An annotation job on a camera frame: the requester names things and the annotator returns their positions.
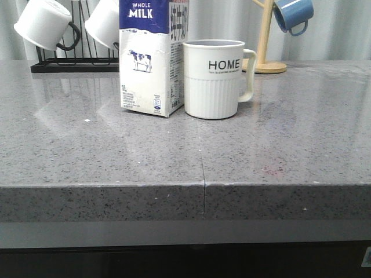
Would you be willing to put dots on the white HOME mug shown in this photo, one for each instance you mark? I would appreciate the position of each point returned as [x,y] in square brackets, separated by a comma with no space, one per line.
[218,75]

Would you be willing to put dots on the whole milk carton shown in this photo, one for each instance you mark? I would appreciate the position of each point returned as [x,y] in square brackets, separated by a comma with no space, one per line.
[151,37]

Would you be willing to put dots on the wooden mug tree stand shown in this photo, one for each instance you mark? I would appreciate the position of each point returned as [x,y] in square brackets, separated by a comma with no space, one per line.
[264,66]

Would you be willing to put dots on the blue hanging mug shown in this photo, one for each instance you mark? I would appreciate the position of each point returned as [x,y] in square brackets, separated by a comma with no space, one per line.
[291,13]

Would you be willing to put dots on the white mug black handle right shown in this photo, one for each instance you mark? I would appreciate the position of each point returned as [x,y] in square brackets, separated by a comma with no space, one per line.
[103,23]

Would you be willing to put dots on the white mug black handle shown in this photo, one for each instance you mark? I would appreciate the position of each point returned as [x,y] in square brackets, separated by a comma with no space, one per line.
[103,23]
[44,24]

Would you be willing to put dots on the black wire mug rack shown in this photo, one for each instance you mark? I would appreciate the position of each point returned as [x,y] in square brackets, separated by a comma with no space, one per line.
[88,56]

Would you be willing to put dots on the white mug black handle left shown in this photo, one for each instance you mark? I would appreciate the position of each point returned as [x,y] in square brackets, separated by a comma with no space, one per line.
[44,24]

